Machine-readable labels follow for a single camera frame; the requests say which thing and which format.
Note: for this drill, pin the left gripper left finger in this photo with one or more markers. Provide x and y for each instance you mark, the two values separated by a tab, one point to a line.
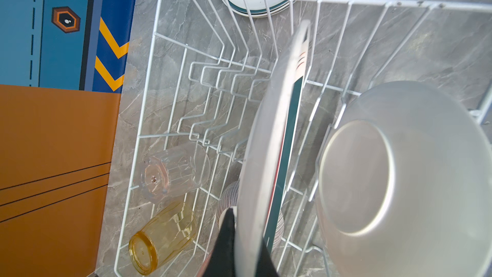
222	259

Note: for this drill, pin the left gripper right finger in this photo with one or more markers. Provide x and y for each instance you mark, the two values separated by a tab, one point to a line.
265	266

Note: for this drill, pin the pink plastic cup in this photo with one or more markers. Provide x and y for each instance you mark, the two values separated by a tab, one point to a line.
204	266

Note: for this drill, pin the yellow plastic cup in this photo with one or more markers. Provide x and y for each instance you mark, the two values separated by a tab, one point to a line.
164	237

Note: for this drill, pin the clear plastic cup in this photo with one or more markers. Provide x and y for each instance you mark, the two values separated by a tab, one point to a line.
174	172

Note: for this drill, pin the white wire dish rack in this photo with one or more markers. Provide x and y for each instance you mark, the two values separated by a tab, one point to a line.
209	66

